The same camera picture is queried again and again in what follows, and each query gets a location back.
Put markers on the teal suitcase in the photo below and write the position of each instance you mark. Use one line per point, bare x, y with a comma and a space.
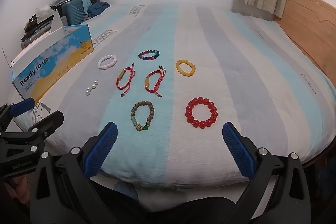
74, 12

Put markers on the person's left hand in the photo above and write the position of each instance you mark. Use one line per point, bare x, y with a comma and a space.
17, 188

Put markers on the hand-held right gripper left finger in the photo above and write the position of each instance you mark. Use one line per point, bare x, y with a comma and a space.
102, 150

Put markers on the person's dark pants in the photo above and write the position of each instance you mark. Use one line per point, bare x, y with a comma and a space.
168, 211

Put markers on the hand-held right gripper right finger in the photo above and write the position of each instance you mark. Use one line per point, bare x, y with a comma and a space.
237, 153

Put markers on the blue clothes pile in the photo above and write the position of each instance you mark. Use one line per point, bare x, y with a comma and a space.
98, 9

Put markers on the white plastic bag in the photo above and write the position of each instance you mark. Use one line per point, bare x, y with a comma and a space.
43, 11

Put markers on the grey suitcase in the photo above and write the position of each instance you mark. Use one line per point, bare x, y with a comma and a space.
32, 39

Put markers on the printed cardboard box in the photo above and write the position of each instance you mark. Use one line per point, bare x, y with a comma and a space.
50, 61

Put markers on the striped bed sheet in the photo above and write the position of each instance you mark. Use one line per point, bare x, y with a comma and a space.
236, 69

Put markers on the wooden headboard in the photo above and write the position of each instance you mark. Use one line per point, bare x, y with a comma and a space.
307, 19

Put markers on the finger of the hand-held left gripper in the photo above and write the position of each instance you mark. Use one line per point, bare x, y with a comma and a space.
48, 123
22, 106

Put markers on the stack of black items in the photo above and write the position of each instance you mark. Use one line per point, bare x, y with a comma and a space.
36, 24

